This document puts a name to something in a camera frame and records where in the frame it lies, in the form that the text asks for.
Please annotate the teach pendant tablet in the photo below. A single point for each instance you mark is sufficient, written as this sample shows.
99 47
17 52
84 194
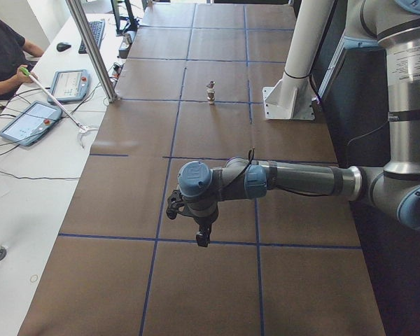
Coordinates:
32 124
70 86

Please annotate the brown paper table mat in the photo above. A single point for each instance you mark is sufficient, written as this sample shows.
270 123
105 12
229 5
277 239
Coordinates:
191 103

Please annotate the black computer mouse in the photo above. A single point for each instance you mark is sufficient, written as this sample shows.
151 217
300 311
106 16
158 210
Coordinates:
63 46

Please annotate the black box with label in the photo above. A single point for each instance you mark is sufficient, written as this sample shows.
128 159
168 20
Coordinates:
123 50

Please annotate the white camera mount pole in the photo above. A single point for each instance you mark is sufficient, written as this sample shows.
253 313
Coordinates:
291 97

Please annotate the aluminium frame post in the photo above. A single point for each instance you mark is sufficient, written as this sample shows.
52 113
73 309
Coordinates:
82 24

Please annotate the white PPR pipe fitting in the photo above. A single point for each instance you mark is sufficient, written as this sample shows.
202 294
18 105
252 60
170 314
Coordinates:
210 96

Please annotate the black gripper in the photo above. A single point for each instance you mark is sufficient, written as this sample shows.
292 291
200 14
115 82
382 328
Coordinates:
204 221

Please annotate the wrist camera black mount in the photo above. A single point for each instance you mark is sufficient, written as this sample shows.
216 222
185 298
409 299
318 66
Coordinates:
176 205

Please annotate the grey reacher grabber tool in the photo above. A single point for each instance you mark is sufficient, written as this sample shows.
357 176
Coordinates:
82 129

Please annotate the near teach pendant tablet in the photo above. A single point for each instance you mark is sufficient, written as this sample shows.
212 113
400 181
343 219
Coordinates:
32 124

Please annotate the silver metal valve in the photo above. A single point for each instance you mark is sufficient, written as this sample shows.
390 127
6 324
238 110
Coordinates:
211 84

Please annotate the far teach pendant tablet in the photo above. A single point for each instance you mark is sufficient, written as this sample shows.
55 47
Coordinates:
70 86

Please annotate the black keyboard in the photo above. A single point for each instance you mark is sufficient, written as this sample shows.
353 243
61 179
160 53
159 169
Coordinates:
97 30

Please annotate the black monitor stand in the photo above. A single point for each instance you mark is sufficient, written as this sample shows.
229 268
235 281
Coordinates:
124 23

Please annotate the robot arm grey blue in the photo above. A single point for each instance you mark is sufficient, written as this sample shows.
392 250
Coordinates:
302 194

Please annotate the seated person black shirt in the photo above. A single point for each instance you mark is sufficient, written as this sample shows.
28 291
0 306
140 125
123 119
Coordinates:
13 50

